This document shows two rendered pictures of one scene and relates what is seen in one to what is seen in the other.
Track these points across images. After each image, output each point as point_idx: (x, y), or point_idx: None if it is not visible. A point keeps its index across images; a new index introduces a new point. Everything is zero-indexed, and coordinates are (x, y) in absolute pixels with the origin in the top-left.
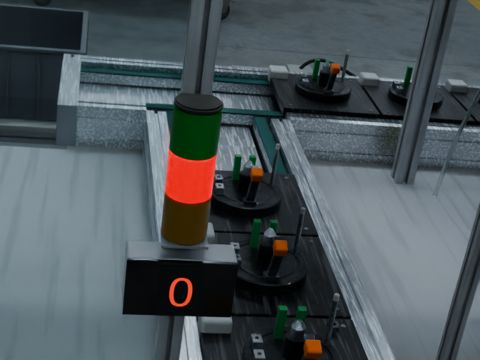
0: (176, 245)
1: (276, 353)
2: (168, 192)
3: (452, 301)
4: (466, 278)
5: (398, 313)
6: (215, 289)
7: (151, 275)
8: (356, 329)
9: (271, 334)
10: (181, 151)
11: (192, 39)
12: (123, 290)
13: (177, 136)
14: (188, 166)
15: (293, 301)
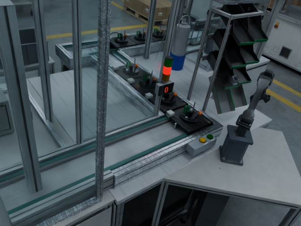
0: (166, 82)
1: (164, 97)
2: (165, 73)
3: (191, 80)
4: (194, 75)
5: None
6: (170, 87)
7: (162, 88)
8: None
9: None
10: (168, 66)
11: (167, 47)
12: (157, 92)
13: (167, 64)
14: (169, 68)
15: None
